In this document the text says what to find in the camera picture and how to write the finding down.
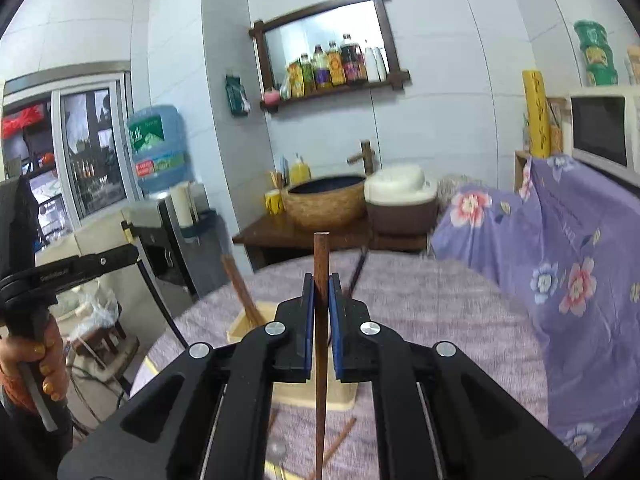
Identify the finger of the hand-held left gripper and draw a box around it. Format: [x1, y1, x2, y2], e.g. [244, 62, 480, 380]
[74, 243, 141, 286]

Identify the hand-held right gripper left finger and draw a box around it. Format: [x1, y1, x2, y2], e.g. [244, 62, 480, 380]
[56, 272, 316, 480]

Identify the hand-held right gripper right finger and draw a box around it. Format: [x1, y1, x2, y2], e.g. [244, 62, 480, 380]
[328, 272, 586, 480]

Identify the cream plastic utensil holder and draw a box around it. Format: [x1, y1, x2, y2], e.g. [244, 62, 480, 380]
[226, 307, 361, 411]

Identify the person's left hand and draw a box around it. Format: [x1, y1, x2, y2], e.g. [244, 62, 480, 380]
[0, 321, 70, 414]

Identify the white bucket with plastic bag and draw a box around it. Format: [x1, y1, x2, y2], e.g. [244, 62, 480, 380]
[55, 280, 121, 333]

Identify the grey water dispenser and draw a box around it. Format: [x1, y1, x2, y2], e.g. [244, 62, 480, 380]
[122, 182, 226, 302]

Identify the small wooden stool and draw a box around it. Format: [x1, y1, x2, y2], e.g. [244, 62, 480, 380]
[70, 317, 141, 386]

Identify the dark wooden cabinet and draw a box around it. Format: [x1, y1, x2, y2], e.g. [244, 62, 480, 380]
[232, 215, 431, 272]

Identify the white paper cup tube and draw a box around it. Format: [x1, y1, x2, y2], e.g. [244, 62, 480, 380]
[170, 182, 199, 229]

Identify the sliding glass window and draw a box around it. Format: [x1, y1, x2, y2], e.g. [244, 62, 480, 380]
[0, 60, 146, 252]

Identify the grey striped tablecloth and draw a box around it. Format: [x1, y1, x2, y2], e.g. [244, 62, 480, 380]
[130, 252, 551, 480]

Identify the wicker wash basin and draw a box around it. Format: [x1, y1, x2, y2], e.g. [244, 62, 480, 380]
[282, 175, 368, 231]

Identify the blue water jug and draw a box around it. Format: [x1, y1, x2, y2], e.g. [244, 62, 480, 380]
[127, 105, 194, 194]

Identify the white rice cooker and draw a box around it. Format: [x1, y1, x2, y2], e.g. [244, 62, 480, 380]
[364, 164, 440, 236]

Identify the yellow soap bottle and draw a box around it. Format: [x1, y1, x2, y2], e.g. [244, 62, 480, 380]
[290, 153, 312, 186]

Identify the bronze faucet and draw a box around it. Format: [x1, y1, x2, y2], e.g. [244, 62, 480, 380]
[347, 140, 384, 176]

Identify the green hanging packet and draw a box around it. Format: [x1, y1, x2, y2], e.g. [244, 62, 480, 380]
[225, 74, 251, 117]

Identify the purple floral cloth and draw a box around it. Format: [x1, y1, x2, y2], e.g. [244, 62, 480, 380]
[430, 154, 640, 466]

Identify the yellow seasoning packet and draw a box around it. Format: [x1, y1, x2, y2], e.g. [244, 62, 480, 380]
[286, 62, 305, 99]

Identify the green seasoning bottle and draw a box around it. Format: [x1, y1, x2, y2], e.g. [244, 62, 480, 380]
[299, 54, 316, 95]

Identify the purple label oil bottle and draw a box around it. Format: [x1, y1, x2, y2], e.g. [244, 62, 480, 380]
[312, 45, 332, 90]

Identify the yellow label sauce bottle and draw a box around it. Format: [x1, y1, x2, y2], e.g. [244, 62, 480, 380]
[327, 41, 346, 86]

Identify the dark soy sauce bottle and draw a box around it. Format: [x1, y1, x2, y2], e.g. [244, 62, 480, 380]
[341, 34, 366, 85]

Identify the white plastic bottle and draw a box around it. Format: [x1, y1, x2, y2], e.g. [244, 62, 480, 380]
[364, 45, 388, 83]

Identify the yellow wrap roll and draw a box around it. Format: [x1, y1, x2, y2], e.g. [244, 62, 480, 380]
[522, 70, 551, 159]

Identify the white microwave oven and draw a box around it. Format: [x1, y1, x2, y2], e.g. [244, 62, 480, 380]
[567, 85, 640, 177]

